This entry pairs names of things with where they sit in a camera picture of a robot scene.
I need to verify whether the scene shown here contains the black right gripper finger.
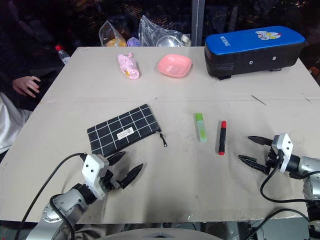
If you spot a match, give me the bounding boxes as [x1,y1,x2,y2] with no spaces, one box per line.
[247,135,274,147]
[237,154,271,174]

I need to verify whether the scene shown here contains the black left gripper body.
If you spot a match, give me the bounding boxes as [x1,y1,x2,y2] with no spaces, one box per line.
[98,167,121,195]

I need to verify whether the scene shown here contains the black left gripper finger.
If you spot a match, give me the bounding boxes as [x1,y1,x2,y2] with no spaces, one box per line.
[106,151,127,166]
[119,163,144,190]

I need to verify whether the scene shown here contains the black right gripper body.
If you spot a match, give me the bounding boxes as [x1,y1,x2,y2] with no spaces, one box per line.
[264,146,283,175]

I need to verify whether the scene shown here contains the red and black marker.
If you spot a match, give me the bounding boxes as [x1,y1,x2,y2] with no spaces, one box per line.
[216,120,228,157]

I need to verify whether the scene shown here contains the green highlighter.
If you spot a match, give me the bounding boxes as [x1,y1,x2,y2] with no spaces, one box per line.
[194,112,209,144]

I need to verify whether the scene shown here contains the bystander's bare hand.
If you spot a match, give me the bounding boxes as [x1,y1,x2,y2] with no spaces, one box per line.
[12,75,42,99]

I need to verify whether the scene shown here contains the grey rounded robot torso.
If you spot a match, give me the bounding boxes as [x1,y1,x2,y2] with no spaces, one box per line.
[98,227,227,240]

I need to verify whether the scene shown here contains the blue and black boxing pad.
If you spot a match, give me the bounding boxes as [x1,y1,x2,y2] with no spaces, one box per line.
[204,25,307,81]

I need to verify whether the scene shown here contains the pink plastic bag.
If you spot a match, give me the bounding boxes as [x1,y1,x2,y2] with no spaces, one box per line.
[117,52,142,81]

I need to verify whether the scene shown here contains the black flat device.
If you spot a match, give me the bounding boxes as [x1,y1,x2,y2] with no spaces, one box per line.
[26,70,59,101]

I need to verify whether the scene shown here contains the pink plastic bowl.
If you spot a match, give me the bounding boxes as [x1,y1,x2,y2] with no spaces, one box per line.
[156,54,193,79]

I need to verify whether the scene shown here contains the bystander's white garment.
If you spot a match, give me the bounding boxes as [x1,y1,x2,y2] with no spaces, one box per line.
[0,91,34,155]

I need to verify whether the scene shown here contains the red-capped plastic water bottle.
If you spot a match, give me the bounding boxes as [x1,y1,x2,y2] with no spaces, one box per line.
[54,44,72,66]

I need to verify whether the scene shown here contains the small purple object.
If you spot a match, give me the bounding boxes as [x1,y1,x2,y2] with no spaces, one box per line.
[126,36,141,48]

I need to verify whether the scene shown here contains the clear bag with orange contents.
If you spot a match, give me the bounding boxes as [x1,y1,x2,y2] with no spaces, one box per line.
[98,20,129,48]

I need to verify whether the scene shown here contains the crumpled clear plastic bag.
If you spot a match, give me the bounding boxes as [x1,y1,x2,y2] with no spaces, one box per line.
[137,14,192,48]

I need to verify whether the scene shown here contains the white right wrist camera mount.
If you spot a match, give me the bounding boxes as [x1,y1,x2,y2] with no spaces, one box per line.
[271,133,294,174]

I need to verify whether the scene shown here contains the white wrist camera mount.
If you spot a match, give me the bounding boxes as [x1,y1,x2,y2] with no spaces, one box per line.
[271,133,294,174]
[81,153,110,201]

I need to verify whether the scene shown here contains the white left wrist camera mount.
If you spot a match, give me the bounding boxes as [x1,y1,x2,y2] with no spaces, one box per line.
[81,153,110,201]

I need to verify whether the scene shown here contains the black cable beside robot torso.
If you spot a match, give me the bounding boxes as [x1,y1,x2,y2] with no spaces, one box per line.
[239,208,311,240]

